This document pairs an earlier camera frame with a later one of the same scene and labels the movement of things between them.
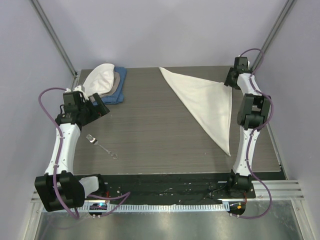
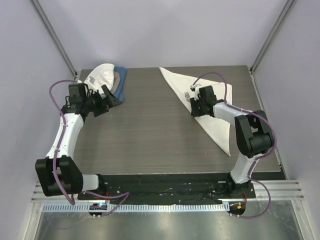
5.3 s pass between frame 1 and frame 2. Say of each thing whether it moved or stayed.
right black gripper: moved
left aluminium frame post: stayed
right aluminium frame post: stayed
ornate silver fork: moved
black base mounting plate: stayed
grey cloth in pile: stayed
